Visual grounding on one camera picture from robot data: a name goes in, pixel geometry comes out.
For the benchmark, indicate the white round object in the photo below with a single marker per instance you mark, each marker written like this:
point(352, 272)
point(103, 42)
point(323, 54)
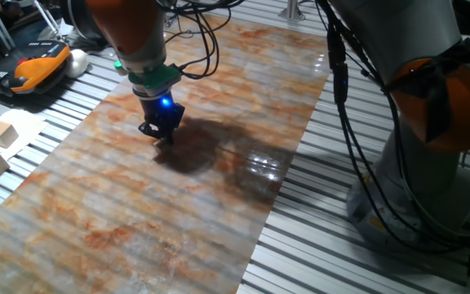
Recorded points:
point(76, 63)

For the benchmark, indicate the black round device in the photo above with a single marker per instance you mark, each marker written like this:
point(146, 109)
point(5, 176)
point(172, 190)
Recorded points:
point(76, 16)

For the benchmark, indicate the tan wooden cube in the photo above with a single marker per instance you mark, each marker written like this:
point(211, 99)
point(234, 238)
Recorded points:
point(2, 134)

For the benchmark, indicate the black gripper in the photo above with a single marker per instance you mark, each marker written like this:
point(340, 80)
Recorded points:
point(161, 114)

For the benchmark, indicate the marble pattern sheet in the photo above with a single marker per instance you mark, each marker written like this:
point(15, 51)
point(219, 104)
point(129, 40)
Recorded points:
point(116, 212)

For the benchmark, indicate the orange and black teach pendant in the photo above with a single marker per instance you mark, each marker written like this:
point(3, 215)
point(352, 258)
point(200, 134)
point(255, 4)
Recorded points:
point(35, 67)

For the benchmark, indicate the metal post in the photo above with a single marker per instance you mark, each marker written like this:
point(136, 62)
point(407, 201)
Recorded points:
point(291, 10)

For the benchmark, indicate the white paper sheet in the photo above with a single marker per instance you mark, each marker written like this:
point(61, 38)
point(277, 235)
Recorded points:
point(31, 122)

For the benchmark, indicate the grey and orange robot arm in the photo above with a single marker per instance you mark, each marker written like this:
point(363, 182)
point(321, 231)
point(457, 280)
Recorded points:
point(402, 32)

